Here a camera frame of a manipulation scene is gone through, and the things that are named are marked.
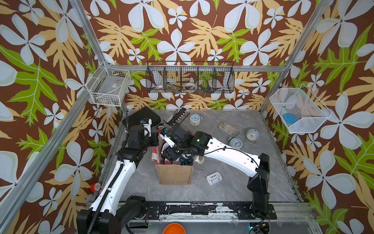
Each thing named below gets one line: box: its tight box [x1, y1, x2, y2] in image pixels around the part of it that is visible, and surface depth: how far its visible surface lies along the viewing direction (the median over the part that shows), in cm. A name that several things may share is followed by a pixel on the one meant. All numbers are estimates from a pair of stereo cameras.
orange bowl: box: [162, 222, 187, 234], surface depth 67 cm
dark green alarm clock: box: [179, 153, 194, 164], surface depth 83 cm
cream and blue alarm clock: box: [187, 113, 203, 126], surface depth 112 cm
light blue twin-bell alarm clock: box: [228, 136, 244, 149], surface depth 98 cm
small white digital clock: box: [206, 171, 223, 185], surface depth 85 cm
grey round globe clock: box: [244, 127, 261, 145], surface depth 100 cm
